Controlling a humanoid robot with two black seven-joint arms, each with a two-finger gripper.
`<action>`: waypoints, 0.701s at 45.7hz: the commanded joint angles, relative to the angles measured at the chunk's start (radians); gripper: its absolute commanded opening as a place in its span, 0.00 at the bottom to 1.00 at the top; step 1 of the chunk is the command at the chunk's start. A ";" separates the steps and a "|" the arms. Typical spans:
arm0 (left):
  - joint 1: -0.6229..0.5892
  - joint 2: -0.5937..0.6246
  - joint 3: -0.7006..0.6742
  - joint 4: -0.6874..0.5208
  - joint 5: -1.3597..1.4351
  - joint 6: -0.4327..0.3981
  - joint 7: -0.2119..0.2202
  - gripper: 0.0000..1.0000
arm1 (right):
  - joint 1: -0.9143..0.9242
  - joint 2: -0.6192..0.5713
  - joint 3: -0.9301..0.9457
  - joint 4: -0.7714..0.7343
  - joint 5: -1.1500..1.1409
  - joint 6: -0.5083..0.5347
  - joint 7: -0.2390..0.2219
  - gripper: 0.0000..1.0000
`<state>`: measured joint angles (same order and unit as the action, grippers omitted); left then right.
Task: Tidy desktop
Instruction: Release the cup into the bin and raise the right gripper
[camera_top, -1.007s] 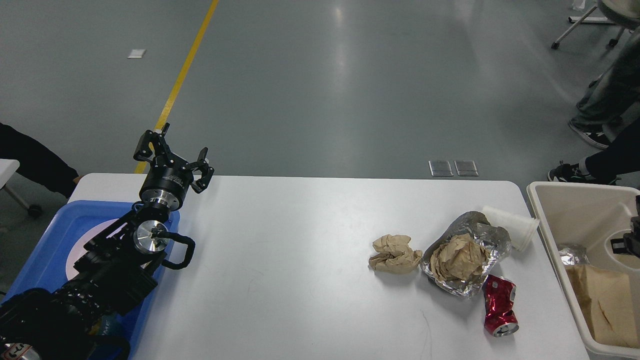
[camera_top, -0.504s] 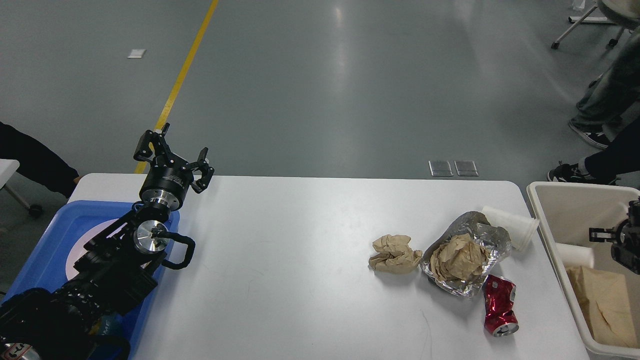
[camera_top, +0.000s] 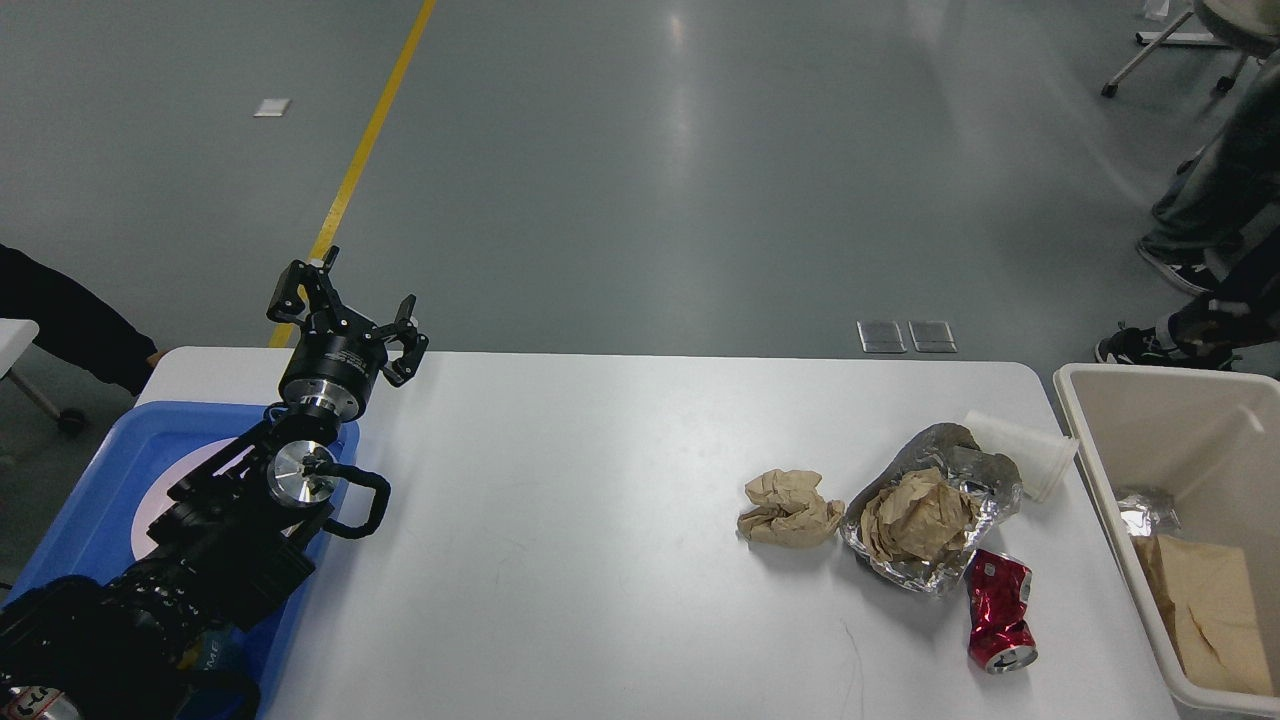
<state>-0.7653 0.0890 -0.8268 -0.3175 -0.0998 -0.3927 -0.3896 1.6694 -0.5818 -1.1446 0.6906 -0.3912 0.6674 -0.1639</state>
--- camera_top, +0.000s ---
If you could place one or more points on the pink plate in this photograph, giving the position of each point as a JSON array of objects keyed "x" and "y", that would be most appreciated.
[{"x": 155, "y": 501}]

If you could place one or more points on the dark seated person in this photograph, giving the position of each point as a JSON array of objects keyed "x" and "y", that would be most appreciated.
[{"x": 74, "y": 324}]

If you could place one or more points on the person in black clothes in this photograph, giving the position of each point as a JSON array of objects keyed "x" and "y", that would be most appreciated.
[{"x": 1204, "y": 335}]

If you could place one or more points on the foil scrap in bin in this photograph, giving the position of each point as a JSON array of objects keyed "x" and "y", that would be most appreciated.
[{"x": 1148, "y": 511}]

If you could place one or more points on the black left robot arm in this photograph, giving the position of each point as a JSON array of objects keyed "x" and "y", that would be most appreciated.
[{"x": 231, "y": 549}]

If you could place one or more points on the grey-blue mug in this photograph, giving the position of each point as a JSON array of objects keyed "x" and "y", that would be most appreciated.
[{"x": 218, "y": 647}]

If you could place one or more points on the brown paper bag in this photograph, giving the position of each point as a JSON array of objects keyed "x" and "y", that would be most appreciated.
[{"x": 1204, "y": 597}]

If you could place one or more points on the floor outlet plate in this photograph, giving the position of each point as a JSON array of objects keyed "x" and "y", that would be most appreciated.
[
  {"x": 932, "y": 337},
  {"x": 881, "y": 338}
]

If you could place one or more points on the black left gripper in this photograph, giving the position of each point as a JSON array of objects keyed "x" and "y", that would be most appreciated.
[{"x": 327, "y": 368}]

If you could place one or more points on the person in blue jeans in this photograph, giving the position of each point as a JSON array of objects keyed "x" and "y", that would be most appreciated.
[{"x": 1231, "y": 180}]

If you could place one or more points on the crumpled brown paper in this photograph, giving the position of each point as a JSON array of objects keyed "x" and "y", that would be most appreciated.
[{"x": 788, "y": 511}]

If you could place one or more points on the beige waste bin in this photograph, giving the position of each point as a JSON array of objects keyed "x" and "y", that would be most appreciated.
[{"x": 1210, "y": 440}]

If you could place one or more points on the red foil wrapper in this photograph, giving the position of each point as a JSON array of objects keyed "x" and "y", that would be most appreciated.
[{"x": 1000, "y": 640}]

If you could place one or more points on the white cup lying sideways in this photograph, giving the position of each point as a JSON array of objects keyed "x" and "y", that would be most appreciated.
[{"x": 1043, "y": 458}]

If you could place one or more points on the crumpled foil with paper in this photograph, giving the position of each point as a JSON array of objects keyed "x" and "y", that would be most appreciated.
[{"x": 919, "y": 524}]

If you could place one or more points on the white rolling stand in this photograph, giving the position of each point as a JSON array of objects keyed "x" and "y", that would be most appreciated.
[{"x": 1201, "y": 29}]

